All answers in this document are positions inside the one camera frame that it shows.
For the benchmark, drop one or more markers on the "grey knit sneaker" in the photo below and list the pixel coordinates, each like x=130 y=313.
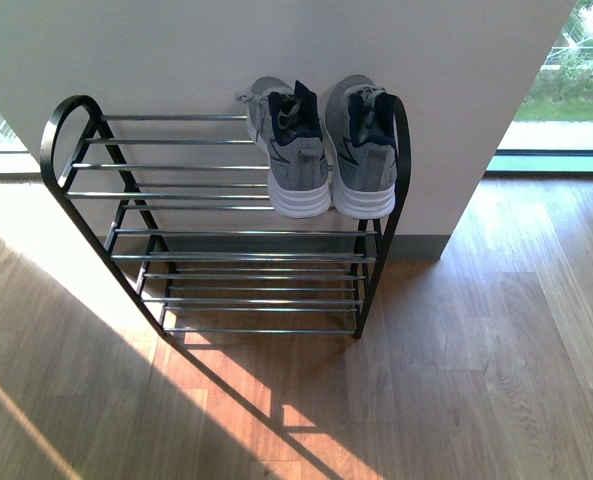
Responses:
x=359 y=121
x=283 y=122

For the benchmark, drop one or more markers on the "black metal shoe rack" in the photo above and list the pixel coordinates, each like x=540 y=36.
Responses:
x=177 y=209

